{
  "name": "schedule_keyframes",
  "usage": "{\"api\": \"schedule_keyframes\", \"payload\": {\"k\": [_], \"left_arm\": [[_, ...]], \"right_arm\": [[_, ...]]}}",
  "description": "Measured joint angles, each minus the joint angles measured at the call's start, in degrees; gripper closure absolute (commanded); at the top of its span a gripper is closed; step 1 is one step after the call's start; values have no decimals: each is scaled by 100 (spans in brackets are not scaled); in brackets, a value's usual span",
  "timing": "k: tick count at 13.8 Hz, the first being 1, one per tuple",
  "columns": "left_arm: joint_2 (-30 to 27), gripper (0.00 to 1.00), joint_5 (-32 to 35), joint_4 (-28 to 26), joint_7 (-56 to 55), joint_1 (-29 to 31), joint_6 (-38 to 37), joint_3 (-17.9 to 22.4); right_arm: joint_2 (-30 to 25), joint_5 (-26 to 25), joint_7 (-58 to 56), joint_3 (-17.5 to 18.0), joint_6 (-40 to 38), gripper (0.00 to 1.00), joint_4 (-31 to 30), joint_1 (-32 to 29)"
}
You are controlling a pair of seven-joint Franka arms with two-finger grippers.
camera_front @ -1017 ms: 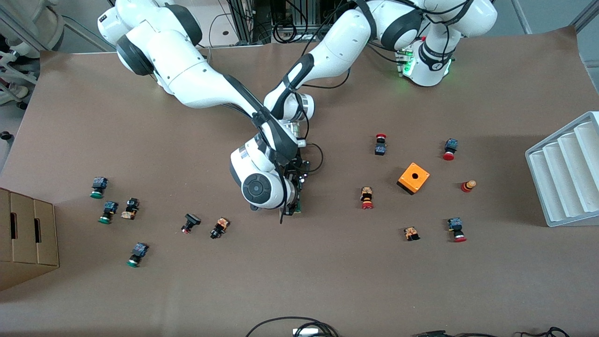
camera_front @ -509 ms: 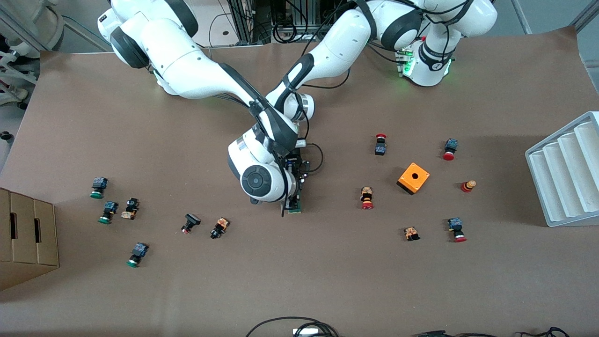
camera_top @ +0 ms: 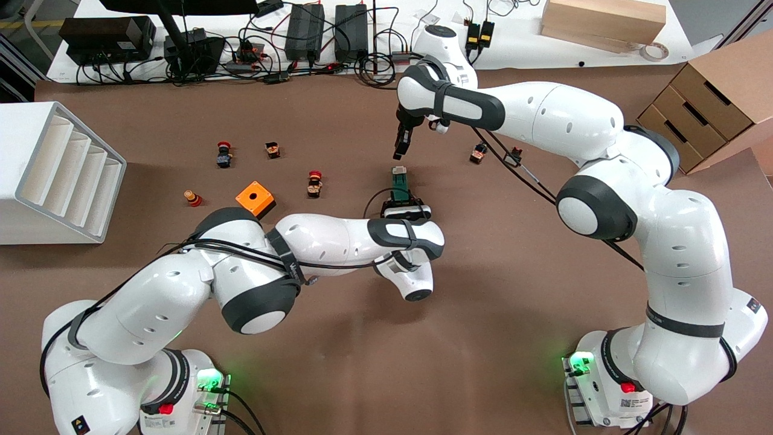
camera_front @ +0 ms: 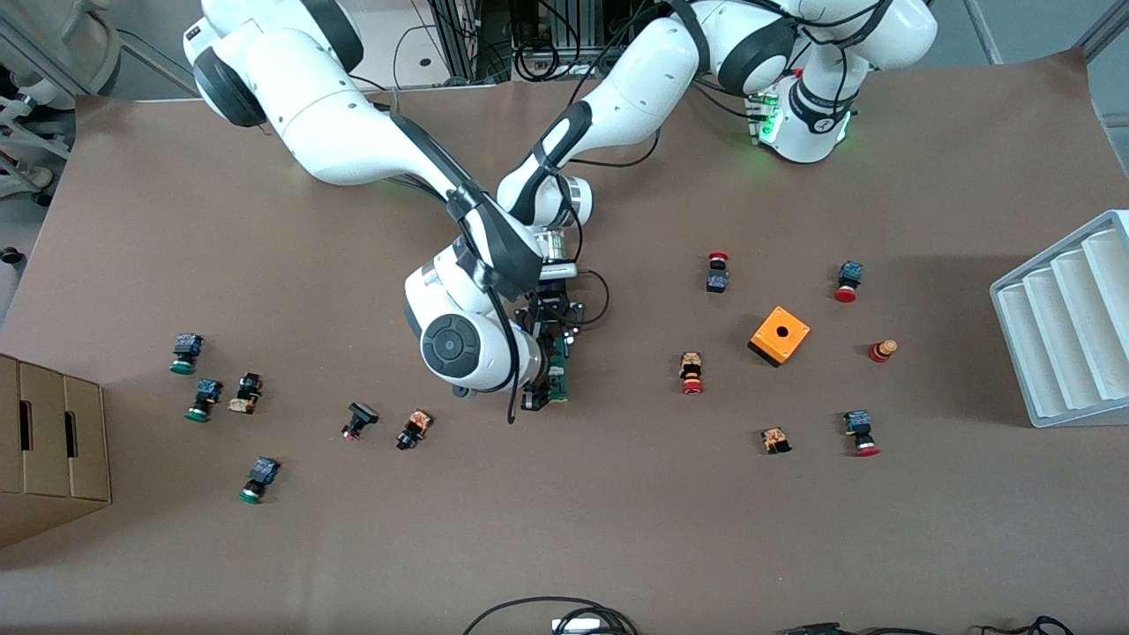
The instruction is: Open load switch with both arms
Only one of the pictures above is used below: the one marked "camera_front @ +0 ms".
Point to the small white device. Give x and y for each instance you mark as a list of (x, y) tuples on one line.
[(578, 625)]

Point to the red mushroom button orange block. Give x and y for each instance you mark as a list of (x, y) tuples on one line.
[(691, 373)]

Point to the black selector switch orange block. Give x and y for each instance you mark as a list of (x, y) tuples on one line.
[(245, 392), (413, 429)]

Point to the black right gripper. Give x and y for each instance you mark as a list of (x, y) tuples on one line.
[(539, 381)]

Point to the brown paper table cover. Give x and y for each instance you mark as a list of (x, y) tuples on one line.
[(564, 529)]

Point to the green mushroom push button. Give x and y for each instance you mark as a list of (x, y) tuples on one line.
[(205, 399), (185, 353), (258, 479)]

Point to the green circuit board module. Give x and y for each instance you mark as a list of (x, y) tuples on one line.
[(560, 370)]

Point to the red mushroom button blue block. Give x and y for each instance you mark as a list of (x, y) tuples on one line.
[(717, 273), (860, 432), (848, 282)]

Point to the grey metal frame bar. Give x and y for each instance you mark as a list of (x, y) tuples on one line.
[(983, 31), (1102, 31)]

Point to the brown cardboard box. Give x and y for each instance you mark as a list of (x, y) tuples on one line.
[(53, 450)]

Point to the orange contact block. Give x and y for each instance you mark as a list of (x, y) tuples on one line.
[(775, 439)]

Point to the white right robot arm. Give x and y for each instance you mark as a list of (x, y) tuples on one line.
[(335, 132)]

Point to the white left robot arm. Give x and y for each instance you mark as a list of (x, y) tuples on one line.
[(653, 79)]

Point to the white stepped plastic tray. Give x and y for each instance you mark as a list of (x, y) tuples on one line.
[(1058, 317)]

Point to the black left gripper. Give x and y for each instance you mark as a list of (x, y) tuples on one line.
[(553, 310)]

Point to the orange button enclosure box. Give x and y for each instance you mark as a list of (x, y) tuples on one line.
[(780, 335)]

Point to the aluminium profile rack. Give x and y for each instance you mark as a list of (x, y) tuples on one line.
[(459, 44)]

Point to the black square-head red switch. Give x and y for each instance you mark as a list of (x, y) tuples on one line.
[(357, 421)]

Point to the red yellow button head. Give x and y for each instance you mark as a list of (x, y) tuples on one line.
[(882, 350)]

